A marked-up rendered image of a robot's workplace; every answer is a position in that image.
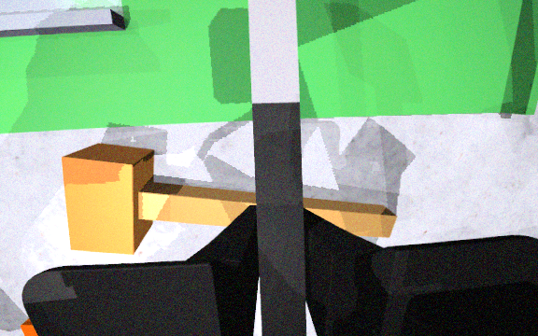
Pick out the green flat mat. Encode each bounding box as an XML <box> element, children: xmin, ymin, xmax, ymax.
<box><xmin>0</xmin><ymin>0</ymin><xmax>522</xmax><ymax>134</ymax></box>

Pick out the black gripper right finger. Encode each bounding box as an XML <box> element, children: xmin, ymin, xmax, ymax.
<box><xmin>304</xmin><ymin>208</ymin><xmax>538</xmax><ymax>336</ymax></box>

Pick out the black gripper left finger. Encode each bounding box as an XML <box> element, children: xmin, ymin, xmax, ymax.
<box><xmin>21</xmin><ymin>204</ymin><xmax>259</xmax><ymax>336</ymax></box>

